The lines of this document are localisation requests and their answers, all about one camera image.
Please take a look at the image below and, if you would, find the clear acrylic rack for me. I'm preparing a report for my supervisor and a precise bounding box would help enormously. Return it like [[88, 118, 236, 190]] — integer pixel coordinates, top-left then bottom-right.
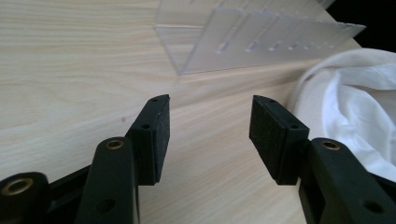
[[154, 0, 367, 77]]

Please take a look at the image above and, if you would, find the white cloth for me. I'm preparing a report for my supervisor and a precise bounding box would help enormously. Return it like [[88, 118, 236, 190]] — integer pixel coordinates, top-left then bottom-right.
[[285, 48, 396, 183]]

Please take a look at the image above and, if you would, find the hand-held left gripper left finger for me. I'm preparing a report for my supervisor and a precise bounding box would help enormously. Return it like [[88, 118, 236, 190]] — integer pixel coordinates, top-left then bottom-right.
[[74, 93, 171, 224]]

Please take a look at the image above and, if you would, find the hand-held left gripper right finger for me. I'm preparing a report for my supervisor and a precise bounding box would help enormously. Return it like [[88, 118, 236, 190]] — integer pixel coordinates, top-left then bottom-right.
[[248, 94, 396, 224]]

